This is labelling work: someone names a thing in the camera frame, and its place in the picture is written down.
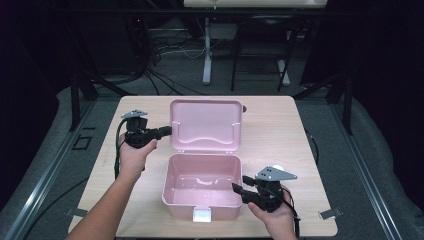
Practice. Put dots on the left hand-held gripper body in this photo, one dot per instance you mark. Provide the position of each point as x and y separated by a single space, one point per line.
138 136

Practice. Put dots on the pink storage box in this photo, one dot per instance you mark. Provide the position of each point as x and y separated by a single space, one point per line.
203 173

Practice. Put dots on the black metal stand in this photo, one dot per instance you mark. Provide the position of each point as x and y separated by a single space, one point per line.
75 100
347 106

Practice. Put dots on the aluminium floor rail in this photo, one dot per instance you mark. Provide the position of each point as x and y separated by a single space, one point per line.
50 173
363 166

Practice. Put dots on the person's left hand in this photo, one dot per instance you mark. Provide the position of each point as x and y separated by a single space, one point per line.
131 160

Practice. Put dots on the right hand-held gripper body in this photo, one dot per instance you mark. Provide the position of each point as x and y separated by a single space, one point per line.
268 196

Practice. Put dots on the person's right hand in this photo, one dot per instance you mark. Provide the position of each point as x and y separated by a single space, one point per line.
280 221

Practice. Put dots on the grey metal table clip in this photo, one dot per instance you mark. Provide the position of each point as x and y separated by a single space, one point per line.
330 213
76 212

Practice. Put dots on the black chair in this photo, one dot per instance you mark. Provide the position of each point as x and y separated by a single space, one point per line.
263 50

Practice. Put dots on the white-capped small bottle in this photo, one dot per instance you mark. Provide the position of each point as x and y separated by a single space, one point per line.
278 167

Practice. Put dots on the white desk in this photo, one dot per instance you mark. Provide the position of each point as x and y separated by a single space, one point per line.
207 50

